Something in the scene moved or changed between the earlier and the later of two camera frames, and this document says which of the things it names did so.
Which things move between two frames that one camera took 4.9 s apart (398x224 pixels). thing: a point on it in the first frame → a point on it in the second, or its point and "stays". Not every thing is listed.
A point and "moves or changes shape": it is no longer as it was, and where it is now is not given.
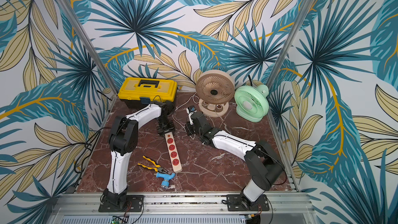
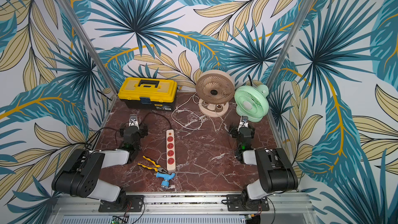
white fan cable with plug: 173,116 moves or changes shape
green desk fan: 252,102 stays
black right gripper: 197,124 → 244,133
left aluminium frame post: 82,32 stays
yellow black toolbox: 136,93 stays
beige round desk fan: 214,88 stays
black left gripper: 161,131 → 143,130
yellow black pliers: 157,168 stays
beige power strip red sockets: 173,152 moves or changes shape
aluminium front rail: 182,208 stays
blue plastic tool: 166,177 stays
